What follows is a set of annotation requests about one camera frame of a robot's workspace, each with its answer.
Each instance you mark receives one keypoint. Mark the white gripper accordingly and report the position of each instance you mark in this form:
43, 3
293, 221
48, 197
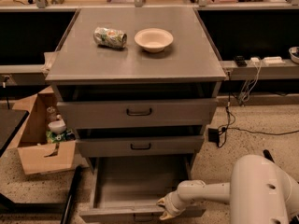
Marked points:
177, 201

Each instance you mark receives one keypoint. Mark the grey bottom drawer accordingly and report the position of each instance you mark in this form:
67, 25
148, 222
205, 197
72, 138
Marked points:
128, 188

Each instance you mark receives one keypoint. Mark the grey drawer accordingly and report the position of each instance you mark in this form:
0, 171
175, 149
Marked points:
141, 146
128, 188
130, 114

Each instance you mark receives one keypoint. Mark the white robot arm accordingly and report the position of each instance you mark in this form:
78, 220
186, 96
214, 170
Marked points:
259, 192

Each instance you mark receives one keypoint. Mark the grey middle drawer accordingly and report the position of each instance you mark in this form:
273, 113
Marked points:
141, 146

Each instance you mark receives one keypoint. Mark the grey top drawer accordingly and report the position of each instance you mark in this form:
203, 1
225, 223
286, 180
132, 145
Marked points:
130, 114

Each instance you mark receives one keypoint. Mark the grey drawer cabinet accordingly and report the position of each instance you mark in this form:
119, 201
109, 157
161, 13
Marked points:
186, 69

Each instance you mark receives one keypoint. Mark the black power adapter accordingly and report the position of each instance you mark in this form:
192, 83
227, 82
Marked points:
213, 135

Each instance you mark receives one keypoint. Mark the black left base leg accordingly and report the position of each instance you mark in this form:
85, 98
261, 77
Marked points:
71, 195

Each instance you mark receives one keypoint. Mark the green chip bag in box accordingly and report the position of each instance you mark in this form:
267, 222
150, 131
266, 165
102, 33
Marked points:
67, 135

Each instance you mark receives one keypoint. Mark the white bowl in box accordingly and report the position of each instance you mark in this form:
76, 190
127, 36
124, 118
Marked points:
57, 126

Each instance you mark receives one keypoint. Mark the clear plastic bottle in box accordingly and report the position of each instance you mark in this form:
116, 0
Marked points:
51, 114

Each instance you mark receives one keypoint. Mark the brown cardboard box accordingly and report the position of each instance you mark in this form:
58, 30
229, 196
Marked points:
37, 155

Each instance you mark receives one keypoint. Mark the small black device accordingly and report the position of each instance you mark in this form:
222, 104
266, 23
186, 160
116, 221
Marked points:
240, 61

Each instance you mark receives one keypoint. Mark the white power strip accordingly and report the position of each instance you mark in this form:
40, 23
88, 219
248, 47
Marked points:
273, 61

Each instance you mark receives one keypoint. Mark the crushed green soda can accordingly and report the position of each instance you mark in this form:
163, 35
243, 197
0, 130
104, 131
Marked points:
111, 38

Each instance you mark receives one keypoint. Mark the grey bowl on ledge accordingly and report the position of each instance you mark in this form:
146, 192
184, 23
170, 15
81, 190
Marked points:
294, 54

